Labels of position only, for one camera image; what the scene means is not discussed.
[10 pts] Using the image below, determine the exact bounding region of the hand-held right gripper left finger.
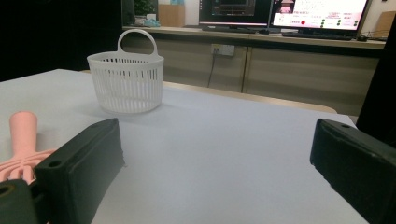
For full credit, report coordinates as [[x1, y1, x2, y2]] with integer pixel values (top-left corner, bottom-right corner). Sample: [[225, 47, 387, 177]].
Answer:
[[33, 117, 126, 224]]

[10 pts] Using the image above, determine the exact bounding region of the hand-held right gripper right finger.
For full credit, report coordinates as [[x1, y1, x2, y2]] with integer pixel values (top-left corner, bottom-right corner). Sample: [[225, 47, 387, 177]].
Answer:
[[309, 118, 396, 224]]

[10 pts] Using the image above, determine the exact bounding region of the pink hairbrush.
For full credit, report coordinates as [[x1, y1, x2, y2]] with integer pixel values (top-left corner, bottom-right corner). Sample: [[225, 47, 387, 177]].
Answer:
[[0, 111, 58, 185]]

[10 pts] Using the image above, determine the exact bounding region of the white plastic basket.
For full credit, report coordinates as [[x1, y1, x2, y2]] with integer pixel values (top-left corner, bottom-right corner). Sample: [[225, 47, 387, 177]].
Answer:
[[86, 28, 165, 115]]

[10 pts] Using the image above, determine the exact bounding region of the black curtain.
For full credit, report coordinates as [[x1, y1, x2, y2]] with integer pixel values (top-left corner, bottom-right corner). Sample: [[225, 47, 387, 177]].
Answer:
[[0, 0, 123, 83], [355, 15, 396, 149]]

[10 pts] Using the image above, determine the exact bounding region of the long beige counter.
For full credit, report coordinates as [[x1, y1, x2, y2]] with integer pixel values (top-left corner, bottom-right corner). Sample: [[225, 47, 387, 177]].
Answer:
[[121, 25, 387, 117]]

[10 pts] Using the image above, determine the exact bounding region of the black keyboard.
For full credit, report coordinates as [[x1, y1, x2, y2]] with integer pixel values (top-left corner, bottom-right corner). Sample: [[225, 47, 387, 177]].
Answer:
[[201, 25, 271, 35], [281, 31, 355, 42]]

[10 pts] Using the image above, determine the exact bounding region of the leaning cardboard sheet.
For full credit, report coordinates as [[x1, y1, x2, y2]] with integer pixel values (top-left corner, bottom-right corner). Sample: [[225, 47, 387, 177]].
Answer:
[[375, 10, 396, 40]]

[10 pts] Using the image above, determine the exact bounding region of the bright-screen computer monitor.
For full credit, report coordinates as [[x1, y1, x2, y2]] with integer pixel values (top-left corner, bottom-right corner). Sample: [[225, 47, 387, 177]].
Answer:
[[269, 0, 374, 32]]

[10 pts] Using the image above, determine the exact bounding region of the teal cloth bundle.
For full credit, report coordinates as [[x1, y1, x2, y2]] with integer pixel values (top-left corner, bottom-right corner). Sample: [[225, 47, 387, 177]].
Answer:
[[143, 18, 163, 28]]

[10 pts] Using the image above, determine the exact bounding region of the green potted plant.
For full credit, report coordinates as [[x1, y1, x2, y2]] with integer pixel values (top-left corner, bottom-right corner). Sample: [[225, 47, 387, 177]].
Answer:
[[134, 0, 159, 22]]

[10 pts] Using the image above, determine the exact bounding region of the brown cardboard box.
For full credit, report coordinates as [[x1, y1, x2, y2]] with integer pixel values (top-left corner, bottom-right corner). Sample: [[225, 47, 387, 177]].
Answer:
[[157, 3, 187, 28]]

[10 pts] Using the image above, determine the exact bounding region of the dark-screen computer monitor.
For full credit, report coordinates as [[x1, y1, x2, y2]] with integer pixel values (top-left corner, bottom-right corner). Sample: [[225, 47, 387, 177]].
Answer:
[[198, 0, 274, 28]]

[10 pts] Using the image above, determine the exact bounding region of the black power cable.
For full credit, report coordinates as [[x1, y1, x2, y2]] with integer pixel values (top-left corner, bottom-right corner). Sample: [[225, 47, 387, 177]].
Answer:
[[206, 54, 218, 89]]

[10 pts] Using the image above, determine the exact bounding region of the white wall socket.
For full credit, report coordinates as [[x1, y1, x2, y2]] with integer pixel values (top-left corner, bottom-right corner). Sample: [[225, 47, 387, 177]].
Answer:
[[210, 43, 236, 58]]

